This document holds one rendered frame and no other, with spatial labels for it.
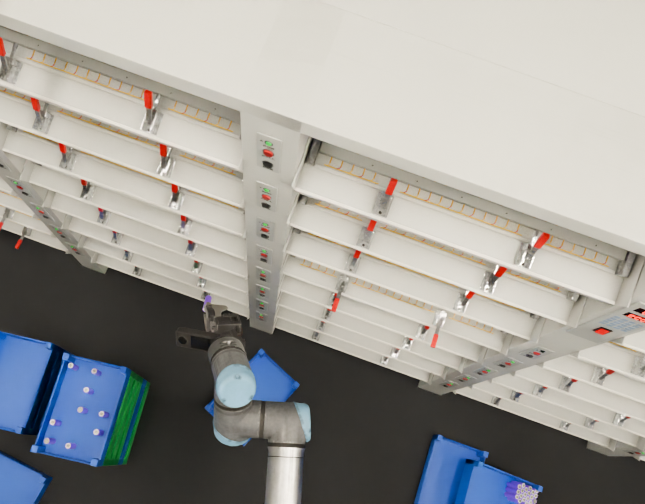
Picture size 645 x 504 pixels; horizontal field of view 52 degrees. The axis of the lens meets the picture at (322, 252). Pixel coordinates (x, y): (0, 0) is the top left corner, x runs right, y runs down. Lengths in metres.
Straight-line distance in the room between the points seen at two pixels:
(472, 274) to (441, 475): 1.41
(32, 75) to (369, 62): 0.62
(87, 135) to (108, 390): 1.02
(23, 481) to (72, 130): 1.57
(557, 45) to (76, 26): 0.71
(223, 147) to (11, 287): 1.75
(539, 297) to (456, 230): 0.30
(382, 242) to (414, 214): 0.19
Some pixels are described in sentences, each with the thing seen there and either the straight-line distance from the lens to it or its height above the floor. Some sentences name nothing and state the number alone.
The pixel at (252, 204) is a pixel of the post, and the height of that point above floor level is 1.36.
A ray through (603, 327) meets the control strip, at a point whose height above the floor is 1.39.
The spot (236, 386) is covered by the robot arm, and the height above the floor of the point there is 1.05.
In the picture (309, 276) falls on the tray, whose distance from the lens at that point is 1.72.
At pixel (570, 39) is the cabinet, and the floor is 1.75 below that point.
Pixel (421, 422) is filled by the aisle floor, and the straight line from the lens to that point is 2.68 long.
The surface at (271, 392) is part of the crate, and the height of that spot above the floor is 0.00.
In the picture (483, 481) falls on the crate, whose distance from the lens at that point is 2.67.
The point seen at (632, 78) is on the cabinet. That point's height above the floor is 1.75.
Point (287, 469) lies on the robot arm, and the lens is 1.63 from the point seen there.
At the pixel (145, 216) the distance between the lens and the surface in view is 1.79.
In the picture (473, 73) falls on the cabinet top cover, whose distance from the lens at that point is 1.05.
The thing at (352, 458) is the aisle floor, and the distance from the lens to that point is 2.62.
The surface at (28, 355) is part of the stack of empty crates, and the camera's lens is 2.50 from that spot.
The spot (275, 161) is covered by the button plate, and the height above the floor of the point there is 1.60.
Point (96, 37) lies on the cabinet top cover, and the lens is 1.04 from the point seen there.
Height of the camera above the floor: 2.60
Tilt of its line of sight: 72 degrees down
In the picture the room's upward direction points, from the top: 18 degrees clockwise
